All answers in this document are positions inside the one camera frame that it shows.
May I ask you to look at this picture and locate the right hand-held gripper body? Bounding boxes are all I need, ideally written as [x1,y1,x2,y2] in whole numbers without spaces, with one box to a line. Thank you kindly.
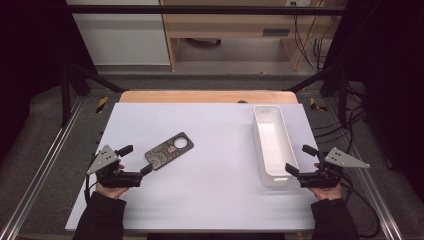
[297,147,371,189]

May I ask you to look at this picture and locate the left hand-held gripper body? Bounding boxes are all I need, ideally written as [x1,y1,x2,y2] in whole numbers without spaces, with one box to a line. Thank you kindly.
[86,144,145,189]

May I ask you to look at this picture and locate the grey cartoon door hanger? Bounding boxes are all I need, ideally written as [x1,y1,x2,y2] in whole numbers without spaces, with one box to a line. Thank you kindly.
[144,131,195,171]

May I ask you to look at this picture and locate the white plastic bin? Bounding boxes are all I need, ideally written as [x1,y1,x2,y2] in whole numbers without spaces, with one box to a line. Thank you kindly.
[252,104,300,188]

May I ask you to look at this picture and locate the person's left hand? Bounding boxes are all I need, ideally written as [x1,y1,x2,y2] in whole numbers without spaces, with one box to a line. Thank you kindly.
[95,182,130,200]

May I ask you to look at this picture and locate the person's right hand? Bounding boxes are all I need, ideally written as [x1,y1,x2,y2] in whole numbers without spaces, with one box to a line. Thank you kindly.
[308,182,344,202]

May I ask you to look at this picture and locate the black metal stand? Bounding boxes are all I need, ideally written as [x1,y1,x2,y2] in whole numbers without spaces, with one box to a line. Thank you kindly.
[59,61,129,128]
[283,61,352,128]

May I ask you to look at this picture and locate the wooden table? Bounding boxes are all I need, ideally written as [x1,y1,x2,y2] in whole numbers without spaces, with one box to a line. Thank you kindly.
[119,89,299,105]

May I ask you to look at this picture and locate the white cabinet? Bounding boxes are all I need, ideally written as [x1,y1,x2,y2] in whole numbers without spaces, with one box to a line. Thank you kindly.
[65,0,172,67]

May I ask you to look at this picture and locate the black curtain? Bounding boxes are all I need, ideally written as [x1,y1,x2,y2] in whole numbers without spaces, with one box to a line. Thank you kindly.
[0,0,98,165]
[324,0,424,192]

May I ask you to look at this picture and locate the wooden desk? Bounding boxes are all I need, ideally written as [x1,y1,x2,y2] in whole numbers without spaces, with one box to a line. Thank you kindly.
[159,0,348,72]

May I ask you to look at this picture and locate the left hand-held gripper cable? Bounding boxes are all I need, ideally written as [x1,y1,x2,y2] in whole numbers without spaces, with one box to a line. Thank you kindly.
[83,174,100,205]

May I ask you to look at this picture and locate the hand-held gripper cable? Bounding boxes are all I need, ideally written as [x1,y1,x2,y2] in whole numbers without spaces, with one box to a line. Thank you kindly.
[83,174,100,205]
[339,172,382,240]

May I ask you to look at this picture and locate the black floor cables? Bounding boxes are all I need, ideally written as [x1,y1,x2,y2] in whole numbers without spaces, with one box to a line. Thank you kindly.
[313,83,368,155]

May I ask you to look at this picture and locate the right hand-held gripper cable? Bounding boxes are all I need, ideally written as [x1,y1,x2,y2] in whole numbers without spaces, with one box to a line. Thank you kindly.
[339,172,382,240]

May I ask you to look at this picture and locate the aluminium rail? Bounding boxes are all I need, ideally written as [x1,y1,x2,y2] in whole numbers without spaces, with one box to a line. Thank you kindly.
[346,143,405,240]
[0,96,87,240]

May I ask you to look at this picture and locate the bundle of hanging cables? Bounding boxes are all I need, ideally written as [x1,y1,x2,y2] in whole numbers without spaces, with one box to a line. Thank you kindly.
[292,13,336,72]

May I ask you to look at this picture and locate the black horizontal frame bar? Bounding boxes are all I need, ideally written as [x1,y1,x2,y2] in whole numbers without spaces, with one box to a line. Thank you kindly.
[64,4,348,16]

